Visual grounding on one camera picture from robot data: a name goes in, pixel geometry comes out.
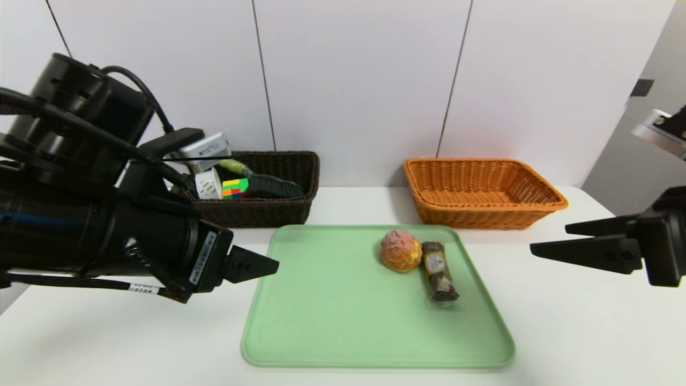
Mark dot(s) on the dark brown wicker basket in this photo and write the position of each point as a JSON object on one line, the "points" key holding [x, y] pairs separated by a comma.
{"points": [[268, 214]]}

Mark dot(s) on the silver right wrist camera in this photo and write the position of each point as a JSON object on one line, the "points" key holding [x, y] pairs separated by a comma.
{"points": [[662, 131]]}

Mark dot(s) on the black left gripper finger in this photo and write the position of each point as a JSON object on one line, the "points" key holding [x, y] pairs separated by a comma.
{"points": [[249, 264]]}

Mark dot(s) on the light green plastic tray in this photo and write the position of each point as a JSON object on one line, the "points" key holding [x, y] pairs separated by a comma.
{"points": [[332, 321]]}

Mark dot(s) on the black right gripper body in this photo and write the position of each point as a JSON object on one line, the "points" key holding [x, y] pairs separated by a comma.
{"points": [[660, 247]]}

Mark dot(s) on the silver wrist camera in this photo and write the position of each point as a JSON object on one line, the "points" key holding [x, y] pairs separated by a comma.
{"points": [[206, 150], [662, 131]]}

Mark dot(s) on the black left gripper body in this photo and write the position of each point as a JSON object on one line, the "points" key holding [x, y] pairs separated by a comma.
{"points": [[207, 258]]}

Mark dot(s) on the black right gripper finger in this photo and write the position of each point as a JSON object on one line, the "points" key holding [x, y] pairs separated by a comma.
{"points": [[605, 225], [589, 254]]}

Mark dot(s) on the chocolate roll snack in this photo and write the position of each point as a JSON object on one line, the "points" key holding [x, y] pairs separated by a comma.
{"points": [[438, 273]]}

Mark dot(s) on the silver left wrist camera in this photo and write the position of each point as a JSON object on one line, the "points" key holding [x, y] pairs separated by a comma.
{"points": [[206, 150]]}

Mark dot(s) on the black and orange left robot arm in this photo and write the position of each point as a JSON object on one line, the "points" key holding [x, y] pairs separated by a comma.
{"points": [[53, 214]]}

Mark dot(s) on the colourful puzzle cube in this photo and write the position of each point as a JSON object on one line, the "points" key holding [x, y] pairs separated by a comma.
{"points": [[235, 188]]}

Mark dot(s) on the round golden bread bun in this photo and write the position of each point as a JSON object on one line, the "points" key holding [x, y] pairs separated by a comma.
{"points": [[401, 251]]}

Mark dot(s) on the orange wicker basket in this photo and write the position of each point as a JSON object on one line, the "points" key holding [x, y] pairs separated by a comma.
{"points": [[482, 217]]}

